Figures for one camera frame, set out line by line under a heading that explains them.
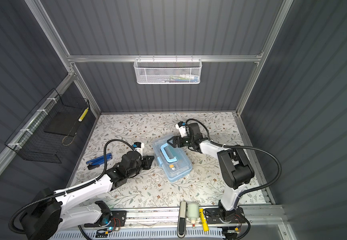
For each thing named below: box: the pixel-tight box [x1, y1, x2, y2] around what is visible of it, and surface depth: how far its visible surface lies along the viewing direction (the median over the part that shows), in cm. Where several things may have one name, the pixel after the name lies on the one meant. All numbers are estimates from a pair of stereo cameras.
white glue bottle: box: [187, 203, 199, 229], surface depth 71 cm
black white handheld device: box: [177, 201, 188, 239], surface depth 72 cm
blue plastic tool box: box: [152, 135, 193, 182], surface depth 85 cm
